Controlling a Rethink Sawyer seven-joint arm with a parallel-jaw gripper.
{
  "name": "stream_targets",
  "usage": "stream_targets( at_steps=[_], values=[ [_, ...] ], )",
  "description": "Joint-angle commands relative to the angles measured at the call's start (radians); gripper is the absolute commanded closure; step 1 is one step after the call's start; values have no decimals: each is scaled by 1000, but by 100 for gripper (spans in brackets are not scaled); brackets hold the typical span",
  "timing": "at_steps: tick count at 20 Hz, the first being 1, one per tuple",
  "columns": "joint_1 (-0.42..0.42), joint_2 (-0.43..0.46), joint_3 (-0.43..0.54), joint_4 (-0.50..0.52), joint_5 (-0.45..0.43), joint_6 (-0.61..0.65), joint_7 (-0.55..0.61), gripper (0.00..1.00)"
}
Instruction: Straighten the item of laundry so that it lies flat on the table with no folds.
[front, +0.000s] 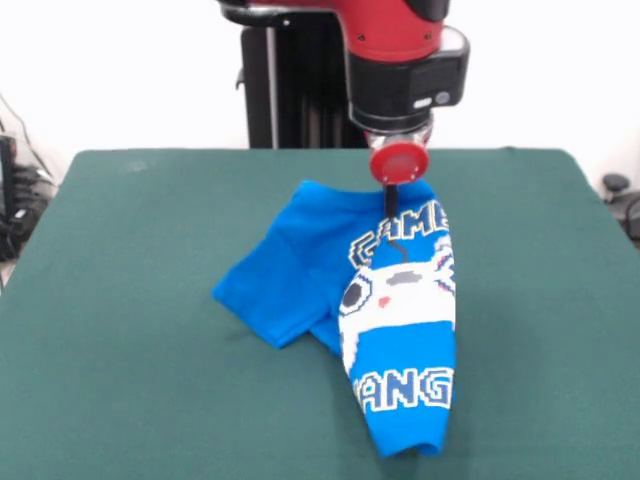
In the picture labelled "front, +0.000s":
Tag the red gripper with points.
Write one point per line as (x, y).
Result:
(400, 162)

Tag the blue printed t-shirt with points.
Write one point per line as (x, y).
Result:
(390, 325)

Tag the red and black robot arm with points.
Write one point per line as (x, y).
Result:
(400, 55)

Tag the black office chair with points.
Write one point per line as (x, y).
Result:
(625, 200)

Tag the dark green tablecloth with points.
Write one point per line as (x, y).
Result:
(125, 350)

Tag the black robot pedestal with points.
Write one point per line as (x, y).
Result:
(295, 85)

